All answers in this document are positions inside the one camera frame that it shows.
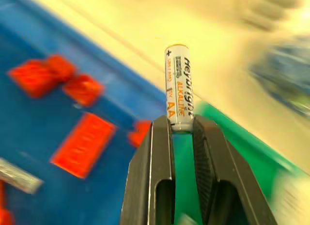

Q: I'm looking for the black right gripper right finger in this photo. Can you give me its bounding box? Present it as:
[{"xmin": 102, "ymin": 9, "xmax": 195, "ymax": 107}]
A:
[{"xmin": 192, "ymin": 114, "xmax": 278, "ymax": 225}]

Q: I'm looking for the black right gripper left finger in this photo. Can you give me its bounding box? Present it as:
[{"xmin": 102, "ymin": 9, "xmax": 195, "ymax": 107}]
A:
[{"xmin": 119, "ymin": 114, "xmax": 176, "ymax": 225}]

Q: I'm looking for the white AA alkaline battery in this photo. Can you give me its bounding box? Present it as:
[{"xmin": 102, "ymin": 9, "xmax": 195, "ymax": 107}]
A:
[{"xmin": 164, "ymin": 43, "xmax": 194, "ymax": 133}]

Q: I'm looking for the green plastic bin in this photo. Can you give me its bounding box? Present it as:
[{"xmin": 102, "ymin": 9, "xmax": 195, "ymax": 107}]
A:
[{"xmin": 173, "ymin": 100, "xmax": 310, "ymax": 225}]

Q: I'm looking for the blue plastic bin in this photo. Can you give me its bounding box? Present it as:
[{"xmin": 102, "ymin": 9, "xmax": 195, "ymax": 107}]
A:
[{"xmin": 0, "ymin": 0, "xmax": 168, "ymax": 225}]

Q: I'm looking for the orange rectangular block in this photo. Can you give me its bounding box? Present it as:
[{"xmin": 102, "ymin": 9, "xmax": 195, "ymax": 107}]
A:
[
  {"xmin": 62, "ymin": 73, "xmax": 105, "ymax": 107},
  {"xmin": 0, "ymin": 180, "xmax": 13, "ymax": 225},
  {"xmin": 49, "ymin": 112, "xmax": 117, "ymax": 179},
  {"xmin": 7, "ymin": 54, "xmax": 78, "ymax": 98},
  {"xmin": 127, "ymin": 119, "xmax": 152, "ymax": 148}
]

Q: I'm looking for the blue and green object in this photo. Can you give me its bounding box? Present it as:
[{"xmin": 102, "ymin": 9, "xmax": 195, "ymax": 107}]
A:
[{"xmin": 247, "ymin": 34, "xmax": 310, "ymax": 118}]

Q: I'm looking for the silver battery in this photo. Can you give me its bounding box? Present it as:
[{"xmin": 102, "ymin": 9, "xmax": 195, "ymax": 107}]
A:
[{"xmin": 0, "ymin": 158, "xmax": 44, "ymax": 194}]

